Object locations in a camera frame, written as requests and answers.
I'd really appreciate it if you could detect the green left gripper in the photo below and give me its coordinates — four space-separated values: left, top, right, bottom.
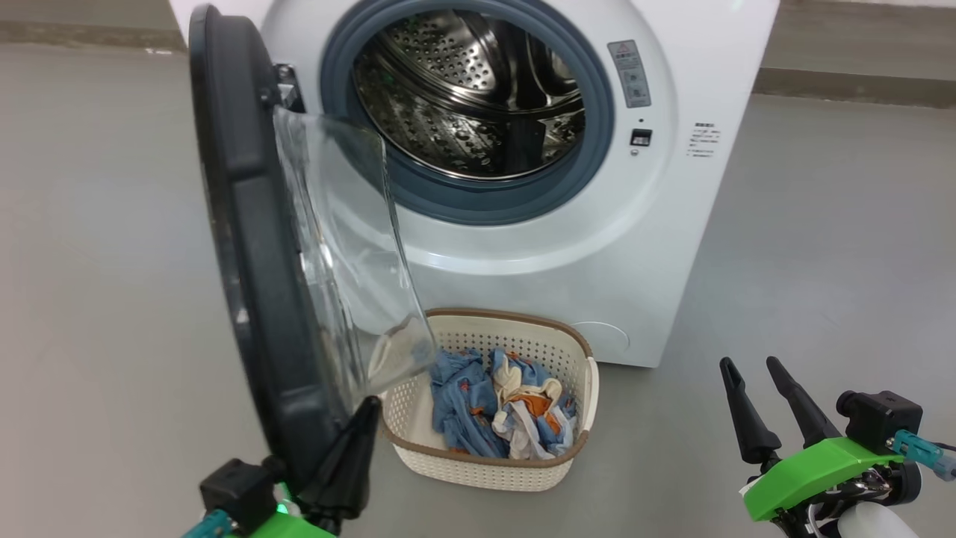
246 396 382 538

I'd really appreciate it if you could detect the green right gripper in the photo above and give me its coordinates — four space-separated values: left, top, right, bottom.
719 356 923 538

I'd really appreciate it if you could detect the blue garment with orange prints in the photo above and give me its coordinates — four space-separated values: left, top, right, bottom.
429 347 509 458

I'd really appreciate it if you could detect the blue white orange garment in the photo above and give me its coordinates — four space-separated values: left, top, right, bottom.
489 347 580 460

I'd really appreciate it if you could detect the black round glass washer door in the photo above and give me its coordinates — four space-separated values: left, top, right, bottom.
188 4 438 494

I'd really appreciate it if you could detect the teal connector on left gripper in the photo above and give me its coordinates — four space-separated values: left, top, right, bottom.
183 510 232 538

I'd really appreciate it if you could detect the teal connector on gripper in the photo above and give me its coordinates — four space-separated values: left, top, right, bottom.
889 430 956 480
183 510 232 538

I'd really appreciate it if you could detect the teal connector on right gripper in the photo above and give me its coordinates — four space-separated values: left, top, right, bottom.
889 430 956 480

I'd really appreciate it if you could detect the white front-load washing machine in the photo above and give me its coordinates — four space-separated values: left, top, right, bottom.
168 0 781 368

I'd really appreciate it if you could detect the printed text warning label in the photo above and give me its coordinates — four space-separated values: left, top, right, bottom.
686 122 721 159

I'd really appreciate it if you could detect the metal door hinge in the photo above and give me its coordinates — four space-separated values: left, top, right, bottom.
273 64 307 113

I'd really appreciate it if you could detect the cream perforated basket brown rim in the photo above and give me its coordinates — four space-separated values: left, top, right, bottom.
377 308 600 492

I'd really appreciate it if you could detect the round white filter cover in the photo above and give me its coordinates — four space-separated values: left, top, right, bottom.
571 321 630 359

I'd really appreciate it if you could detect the grey warning sticker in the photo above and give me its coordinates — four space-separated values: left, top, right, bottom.
606 40 652 109

